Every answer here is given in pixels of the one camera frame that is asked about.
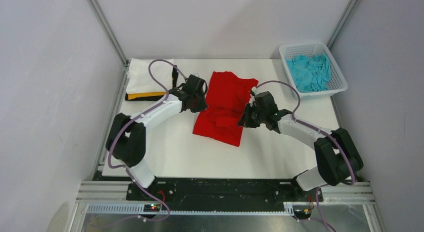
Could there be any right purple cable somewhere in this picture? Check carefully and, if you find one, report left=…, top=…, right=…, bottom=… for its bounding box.
left=255, top=80, right=357, bottom=232

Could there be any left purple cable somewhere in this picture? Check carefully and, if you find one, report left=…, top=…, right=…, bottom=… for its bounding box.
left=106, top=59, right=188, bottom=223

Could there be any yellow folded t shirt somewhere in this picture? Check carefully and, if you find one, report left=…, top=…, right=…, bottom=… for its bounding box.
left=125, top=92, right=166, bottom=101

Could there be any right controller board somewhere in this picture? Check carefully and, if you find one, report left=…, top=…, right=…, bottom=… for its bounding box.
left=293, top=209, right=312, bottom=222

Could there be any controller board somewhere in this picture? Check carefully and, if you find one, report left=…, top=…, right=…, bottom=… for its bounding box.
left=142, top=204, right=162, bottom=213
left=293, top=209, right=312, bottom=222

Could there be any white plastic basket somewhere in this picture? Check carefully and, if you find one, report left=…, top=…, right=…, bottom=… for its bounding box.
left=278, top=41, right=348, bottom=99

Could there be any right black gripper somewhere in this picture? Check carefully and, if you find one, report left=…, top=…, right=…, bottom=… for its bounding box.
left=237, top=103, right=266, bottom=128

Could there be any corner aluminium post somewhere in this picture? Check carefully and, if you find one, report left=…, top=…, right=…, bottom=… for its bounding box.
left=326, top=0, right=361, bottom=49
left=82, top=0, right=129, bottom=67

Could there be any red t shirt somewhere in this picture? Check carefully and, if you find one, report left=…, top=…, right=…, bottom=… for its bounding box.
left=193, top=71, right=259, bottom=147

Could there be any purple cable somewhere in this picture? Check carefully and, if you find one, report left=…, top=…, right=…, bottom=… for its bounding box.
left=255, top=80, right=357, bottom=232
left=106, top=59, right=188, bottom=223

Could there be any blue t shirt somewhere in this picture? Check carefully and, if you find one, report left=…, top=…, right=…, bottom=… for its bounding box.
left=285, top=54, right=332, bottom=93

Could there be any aluminium frame rail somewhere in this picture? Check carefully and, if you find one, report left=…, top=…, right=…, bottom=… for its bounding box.
left=65, top=181, right=386, bottom=232

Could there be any white folded t shirt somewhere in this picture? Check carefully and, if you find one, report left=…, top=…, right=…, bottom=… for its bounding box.
left=126, top=58, right=174, bottom=94

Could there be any left corner aluminium post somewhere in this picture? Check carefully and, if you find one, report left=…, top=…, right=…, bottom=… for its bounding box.
left=82, top=0, right=129, bottom=67

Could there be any right corner aluminium post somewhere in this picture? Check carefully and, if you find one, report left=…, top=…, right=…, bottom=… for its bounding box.
left=326, top=0, right=361, bottom=49

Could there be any left controller board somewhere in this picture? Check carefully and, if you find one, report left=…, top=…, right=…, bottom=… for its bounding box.
left=142, top=204, right=162, bottom=213

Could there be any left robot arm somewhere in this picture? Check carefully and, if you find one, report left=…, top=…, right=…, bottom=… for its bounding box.
left=105, top=75, right=208, bottom=200

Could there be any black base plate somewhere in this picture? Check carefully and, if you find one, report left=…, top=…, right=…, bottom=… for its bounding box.
left=126, top=177, right=323, bottom=213

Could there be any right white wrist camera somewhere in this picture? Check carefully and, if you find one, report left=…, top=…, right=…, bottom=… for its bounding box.
left=249, top=87, right=258, bottom=104

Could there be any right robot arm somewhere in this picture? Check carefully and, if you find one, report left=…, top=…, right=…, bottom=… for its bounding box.
left=238, top=91, right=364, bottom=201

